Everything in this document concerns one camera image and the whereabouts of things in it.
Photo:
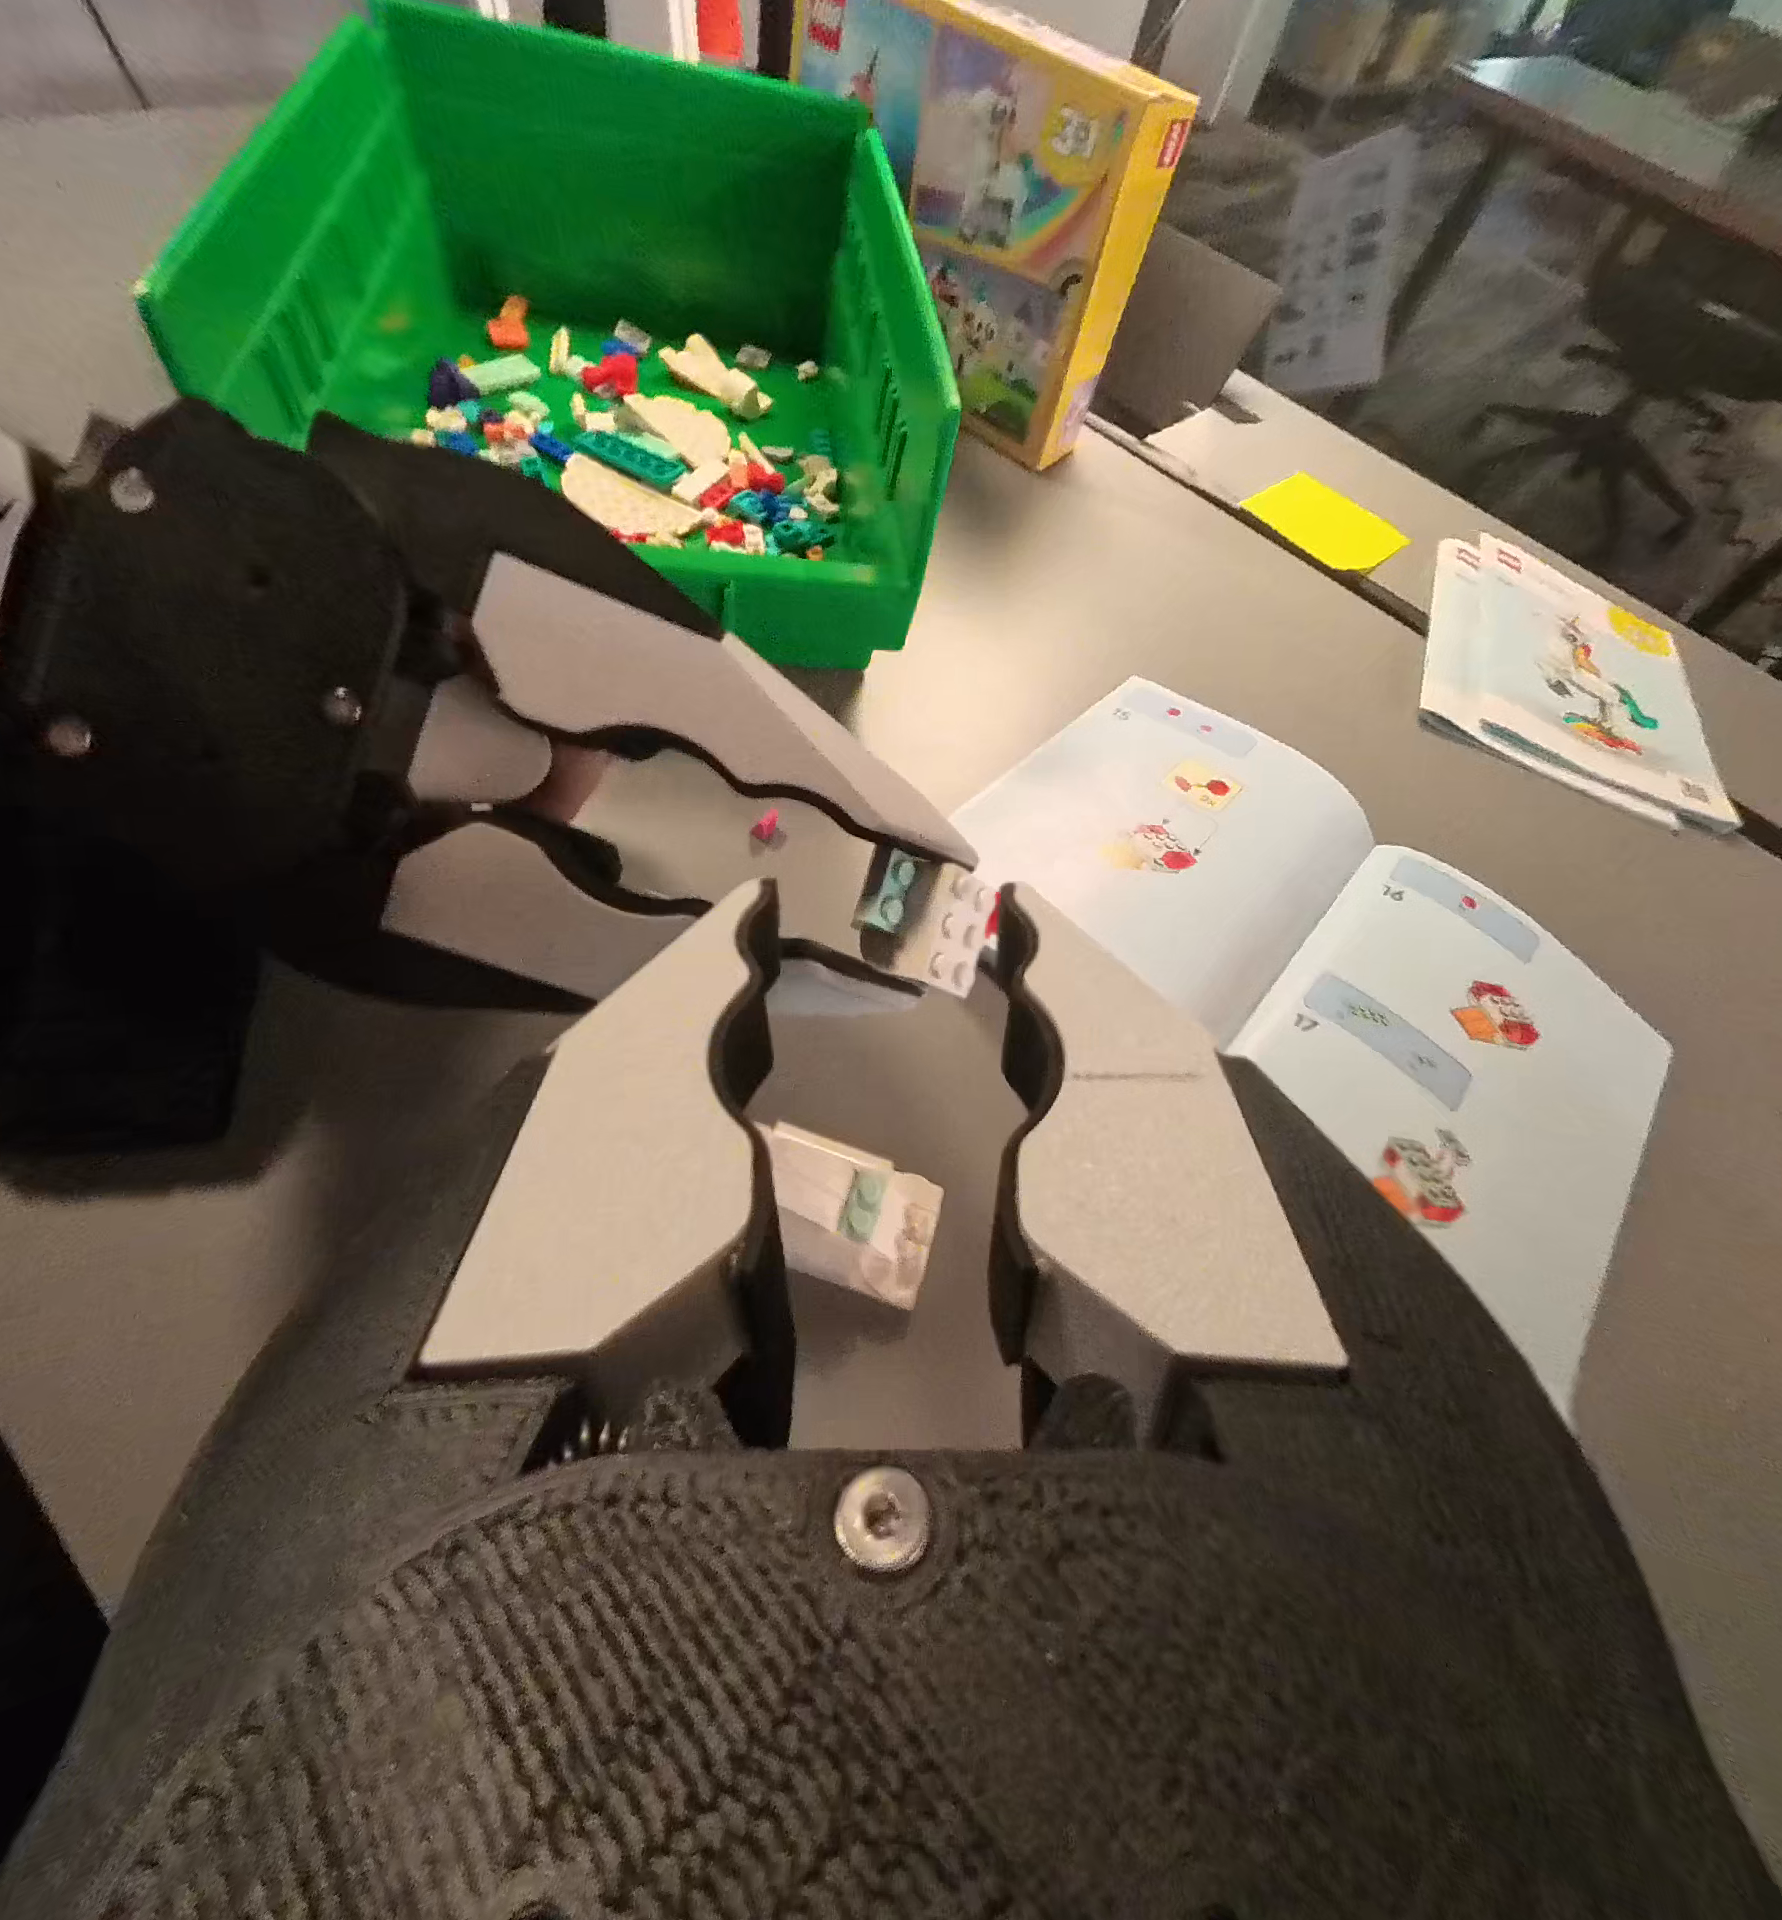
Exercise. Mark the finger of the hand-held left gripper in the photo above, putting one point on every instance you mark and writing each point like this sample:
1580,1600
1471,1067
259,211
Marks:
683,690
515,899

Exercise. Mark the open instruction booklet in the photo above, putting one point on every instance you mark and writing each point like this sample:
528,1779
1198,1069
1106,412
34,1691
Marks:
1281,930

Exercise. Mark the closed instruction booklet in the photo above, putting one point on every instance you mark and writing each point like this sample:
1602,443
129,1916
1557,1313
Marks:
1613,705
1460,660

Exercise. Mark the person's left hand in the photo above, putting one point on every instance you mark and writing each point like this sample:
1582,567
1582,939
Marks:
576,782

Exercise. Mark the green plastic bin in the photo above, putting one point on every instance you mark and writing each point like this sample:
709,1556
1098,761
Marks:
561,180

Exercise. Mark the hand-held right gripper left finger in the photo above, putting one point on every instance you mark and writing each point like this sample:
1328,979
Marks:
606,1170

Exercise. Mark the white lego assembly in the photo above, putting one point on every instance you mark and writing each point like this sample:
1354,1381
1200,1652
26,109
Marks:
855,1217

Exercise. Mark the long wooden table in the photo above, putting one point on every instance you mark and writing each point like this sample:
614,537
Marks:
1656,151

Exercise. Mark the black office chair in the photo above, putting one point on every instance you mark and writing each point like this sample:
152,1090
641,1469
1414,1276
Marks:
1671,345

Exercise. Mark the white printed paper sign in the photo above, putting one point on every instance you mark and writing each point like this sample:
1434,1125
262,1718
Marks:
1342,254

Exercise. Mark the yellow sticky note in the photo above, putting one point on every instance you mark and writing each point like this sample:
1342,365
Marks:
1327,519

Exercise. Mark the mint green lego piece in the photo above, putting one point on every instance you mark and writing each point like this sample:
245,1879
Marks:
891,888

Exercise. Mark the yellow toy set box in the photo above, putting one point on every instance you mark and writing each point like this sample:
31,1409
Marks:
1011,225

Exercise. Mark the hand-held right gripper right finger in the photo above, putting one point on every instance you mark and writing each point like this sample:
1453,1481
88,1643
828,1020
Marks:
1177,1185

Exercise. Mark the pile of loose lego bricks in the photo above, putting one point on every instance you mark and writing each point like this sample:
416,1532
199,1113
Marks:
651,435

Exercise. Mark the grey and red lego assembly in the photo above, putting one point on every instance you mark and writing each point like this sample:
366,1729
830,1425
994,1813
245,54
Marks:
959,937

